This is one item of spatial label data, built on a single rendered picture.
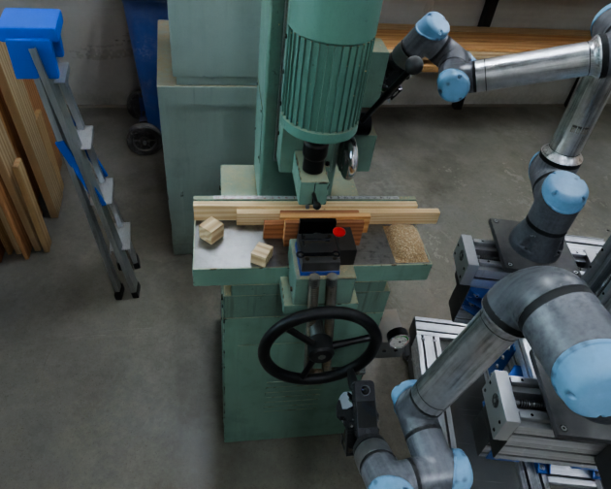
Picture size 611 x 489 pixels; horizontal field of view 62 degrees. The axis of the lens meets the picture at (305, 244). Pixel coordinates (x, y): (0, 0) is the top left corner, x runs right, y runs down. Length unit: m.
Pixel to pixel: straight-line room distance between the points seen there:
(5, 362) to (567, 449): 1.93
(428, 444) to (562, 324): 0.39
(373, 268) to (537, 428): 0.52
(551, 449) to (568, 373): 0.68
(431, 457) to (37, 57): 1.49
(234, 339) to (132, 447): 0.71
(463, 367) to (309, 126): 0.57
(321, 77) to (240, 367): 0.88
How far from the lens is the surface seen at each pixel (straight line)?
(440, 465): 1.04
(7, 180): 2.46
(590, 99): 1.54
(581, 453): 1.49
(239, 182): 1.65
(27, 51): 1.78
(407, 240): 1.33
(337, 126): 1.11
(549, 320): 0.79
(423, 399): 1.04
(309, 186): 1.23
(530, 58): 1.35
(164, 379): 2.12
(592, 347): 0.77
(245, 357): 1.52
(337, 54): 1.04
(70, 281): 2.52
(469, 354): 0.94
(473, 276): 1.62
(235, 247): 1.28
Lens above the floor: 1.79
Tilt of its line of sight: 43 degrees down
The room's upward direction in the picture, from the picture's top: 8 degrees clockwise
